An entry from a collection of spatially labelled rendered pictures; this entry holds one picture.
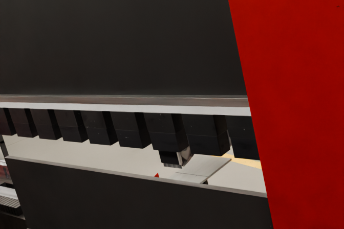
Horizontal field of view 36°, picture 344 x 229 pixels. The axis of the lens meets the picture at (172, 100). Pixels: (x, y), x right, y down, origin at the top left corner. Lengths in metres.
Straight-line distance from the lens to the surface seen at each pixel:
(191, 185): 1.37
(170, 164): 2.18
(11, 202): 2.45
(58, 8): 1.98
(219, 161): 2.34
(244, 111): 1.78
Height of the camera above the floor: 1.92
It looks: 15 degrees down
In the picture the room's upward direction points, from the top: 13 degrees counter-clockwise
